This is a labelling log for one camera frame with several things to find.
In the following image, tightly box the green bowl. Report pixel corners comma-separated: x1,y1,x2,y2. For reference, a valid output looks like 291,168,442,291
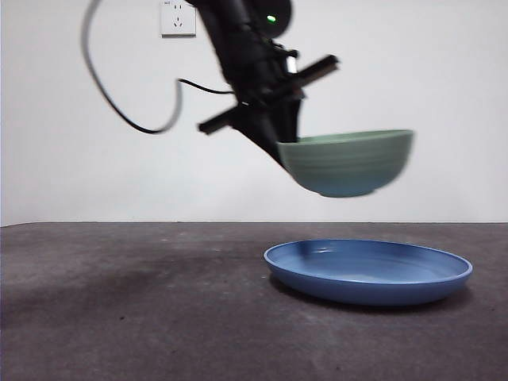
276,129,415,198

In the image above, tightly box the blue plate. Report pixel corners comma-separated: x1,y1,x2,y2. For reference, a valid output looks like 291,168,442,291
264,238,474,306

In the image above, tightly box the white wall socket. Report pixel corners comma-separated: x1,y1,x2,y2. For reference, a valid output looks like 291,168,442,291
161,0,197,39

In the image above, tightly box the black cable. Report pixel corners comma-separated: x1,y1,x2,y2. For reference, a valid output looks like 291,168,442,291
81,0,235,135

